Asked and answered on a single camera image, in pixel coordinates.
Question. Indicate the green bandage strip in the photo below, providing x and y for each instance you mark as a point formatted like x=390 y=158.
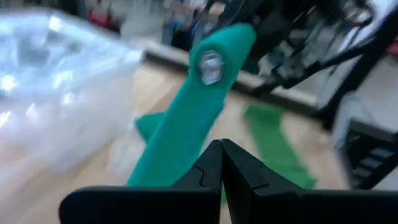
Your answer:
x=273 y=149

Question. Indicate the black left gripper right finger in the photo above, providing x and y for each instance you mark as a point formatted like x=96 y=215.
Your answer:
x=295 y=205

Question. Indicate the clear plastic container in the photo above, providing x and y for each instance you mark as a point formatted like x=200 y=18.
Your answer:
x=62 y=77

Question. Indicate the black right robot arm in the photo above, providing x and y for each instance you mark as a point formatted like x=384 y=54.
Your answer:
x=273 y=25

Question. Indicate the teal bandage roll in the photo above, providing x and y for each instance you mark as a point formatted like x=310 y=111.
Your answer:
x=186 y=124

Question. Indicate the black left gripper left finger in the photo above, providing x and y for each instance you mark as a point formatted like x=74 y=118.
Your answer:
x=149 y=202

